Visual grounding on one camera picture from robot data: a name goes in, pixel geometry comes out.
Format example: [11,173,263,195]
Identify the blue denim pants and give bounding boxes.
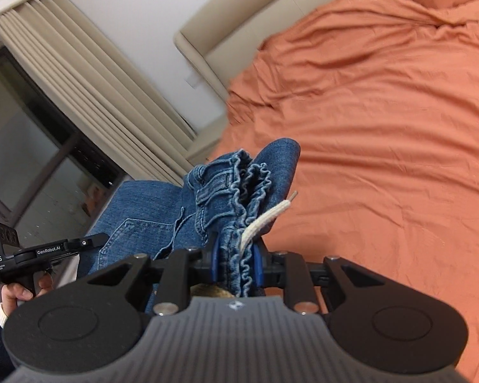
[77,139,300,297]

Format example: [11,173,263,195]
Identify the person's left hand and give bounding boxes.
[1,273,53,316]

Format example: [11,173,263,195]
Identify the dark glass window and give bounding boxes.
[0,48,124,233]

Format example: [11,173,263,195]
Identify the orange duvet cover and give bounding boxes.
[217,0,479,382]

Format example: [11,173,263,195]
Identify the beige pleated curtain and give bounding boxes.
[0,0,195,185]

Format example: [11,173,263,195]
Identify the beige upholstered headboard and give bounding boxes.
[174,0,332,100]

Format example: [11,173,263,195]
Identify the white wall socket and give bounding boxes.
[185,71,202,88]

